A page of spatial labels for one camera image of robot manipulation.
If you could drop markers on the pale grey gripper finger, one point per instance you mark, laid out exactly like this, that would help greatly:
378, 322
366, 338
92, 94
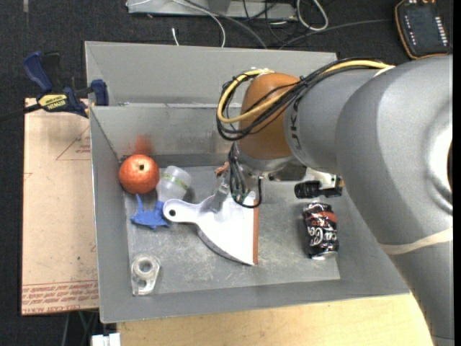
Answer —
218, 197
222, 169

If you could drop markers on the white plastic scraper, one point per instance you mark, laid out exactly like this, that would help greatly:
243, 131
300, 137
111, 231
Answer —
234, 233

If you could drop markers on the clear plastic cup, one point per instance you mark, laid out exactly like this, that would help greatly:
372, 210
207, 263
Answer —
173, 186

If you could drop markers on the grey metal bin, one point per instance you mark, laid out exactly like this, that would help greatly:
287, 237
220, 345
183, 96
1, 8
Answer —
187, 261

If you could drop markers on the blue rubber toy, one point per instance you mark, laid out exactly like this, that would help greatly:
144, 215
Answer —
146, 217

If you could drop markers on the orange fruit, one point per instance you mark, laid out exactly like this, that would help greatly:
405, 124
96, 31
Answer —
138, 175

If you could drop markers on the crushed black and red can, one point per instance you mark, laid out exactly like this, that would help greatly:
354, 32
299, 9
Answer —
320, 231

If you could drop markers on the brown cardboard board red print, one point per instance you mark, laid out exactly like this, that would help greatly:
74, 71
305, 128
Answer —
54, 200

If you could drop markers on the black cylinder on white bracket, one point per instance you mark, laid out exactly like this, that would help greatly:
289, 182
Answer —
307, 189

